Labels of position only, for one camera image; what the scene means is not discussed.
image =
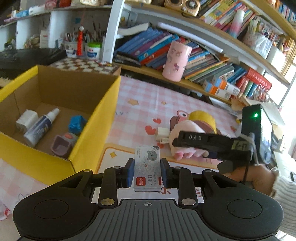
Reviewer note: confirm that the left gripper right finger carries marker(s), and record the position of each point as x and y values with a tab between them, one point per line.
181	179

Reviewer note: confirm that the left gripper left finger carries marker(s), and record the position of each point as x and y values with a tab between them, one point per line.
115	178

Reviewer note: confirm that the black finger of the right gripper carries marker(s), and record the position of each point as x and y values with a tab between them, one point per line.
208	142

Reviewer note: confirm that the staples box with cat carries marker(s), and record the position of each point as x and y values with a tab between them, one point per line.
147	169

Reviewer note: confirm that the pink plush toy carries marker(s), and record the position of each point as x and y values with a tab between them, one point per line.
197	121

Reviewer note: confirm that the white knit sleeve forearm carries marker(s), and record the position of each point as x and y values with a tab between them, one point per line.
284	193

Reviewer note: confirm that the person's right hand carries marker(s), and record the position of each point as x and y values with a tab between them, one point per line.
261	178

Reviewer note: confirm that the red boxed book set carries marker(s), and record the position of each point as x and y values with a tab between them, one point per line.
253	86

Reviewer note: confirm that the orange white medicine box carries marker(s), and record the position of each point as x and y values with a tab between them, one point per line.
220	88

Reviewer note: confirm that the blue crumpled toy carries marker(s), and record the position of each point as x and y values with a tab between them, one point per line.
77	124

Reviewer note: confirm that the pink checkered tablecloth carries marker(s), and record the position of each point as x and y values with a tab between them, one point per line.
141	107

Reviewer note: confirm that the yellow cardboard box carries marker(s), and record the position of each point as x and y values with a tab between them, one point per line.
42	89

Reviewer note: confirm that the white pink gradient bottle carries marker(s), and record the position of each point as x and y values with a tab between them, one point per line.
237	23

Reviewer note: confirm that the white spray bottle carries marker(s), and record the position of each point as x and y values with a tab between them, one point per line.
36	132

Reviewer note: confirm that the pink cylindrical cup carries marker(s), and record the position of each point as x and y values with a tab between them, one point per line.
176	61

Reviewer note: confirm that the white rectangular eraser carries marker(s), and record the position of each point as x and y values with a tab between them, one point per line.
26	120

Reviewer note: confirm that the checkered board box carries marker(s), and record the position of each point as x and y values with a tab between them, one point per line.
85	65

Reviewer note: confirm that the row of leaning books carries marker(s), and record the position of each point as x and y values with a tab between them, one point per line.
149	49

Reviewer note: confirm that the gold toy radio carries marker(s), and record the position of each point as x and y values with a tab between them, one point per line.
189	7

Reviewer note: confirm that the white tub green lid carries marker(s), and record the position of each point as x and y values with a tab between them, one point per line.
92	50

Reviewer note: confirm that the pen holder with pens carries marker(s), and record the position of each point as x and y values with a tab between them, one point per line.
75	42

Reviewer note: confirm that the white bookshelf frame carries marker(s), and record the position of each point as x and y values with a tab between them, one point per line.
59	21

